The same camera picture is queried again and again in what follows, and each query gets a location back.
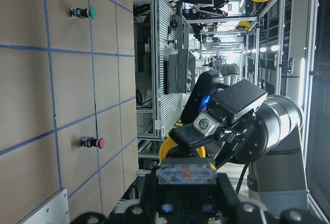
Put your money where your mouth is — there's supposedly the black opposing left gripper finger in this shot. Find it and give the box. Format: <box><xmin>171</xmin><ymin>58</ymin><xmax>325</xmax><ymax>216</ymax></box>
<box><xmin>170</xmin><ymin>123</ymin><xmax>219</xmax><ymax>152</ymax></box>

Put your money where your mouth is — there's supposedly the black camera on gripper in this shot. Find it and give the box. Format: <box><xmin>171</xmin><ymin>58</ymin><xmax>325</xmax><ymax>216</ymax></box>
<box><xmin>180</xmin><ymin>70</ymin><xmax>228</xmax><ymax>124</ymax></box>

